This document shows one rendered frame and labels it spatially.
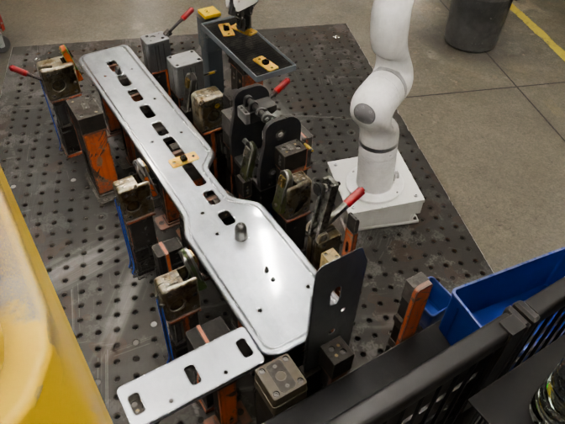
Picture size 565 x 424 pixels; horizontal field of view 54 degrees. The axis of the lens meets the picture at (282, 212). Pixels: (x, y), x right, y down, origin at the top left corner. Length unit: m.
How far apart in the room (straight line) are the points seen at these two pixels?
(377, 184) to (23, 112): 1.44
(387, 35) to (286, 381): 0.88
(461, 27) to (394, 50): 2.84
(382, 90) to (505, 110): 2.38
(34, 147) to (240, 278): 1.20
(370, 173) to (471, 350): 1.21
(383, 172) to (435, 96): 2.13
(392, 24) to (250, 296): 0.75
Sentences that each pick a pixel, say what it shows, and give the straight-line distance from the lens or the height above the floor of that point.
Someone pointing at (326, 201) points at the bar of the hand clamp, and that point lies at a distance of 1.25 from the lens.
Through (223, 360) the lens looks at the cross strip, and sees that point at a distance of 1.20.
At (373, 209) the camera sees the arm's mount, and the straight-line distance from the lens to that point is 1.80.
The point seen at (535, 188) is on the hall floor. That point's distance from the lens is 3.35.
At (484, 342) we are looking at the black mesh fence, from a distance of 0.62.
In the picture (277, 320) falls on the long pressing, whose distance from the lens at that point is 1.25.
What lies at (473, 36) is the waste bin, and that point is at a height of 0.13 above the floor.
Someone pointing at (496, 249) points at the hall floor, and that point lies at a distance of 2.93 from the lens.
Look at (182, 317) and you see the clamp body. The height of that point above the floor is 0.93.
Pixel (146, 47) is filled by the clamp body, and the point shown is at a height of 1.04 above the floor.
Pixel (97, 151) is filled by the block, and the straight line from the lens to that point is 1.88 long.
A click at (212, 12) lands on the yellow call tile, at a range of 2.02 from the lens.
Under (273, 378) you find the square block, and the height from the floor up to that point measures 1.06.
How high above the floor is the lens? 2.04
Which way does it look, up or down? 46 degrees down
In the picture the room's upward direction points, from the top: 2 degrees clockwise
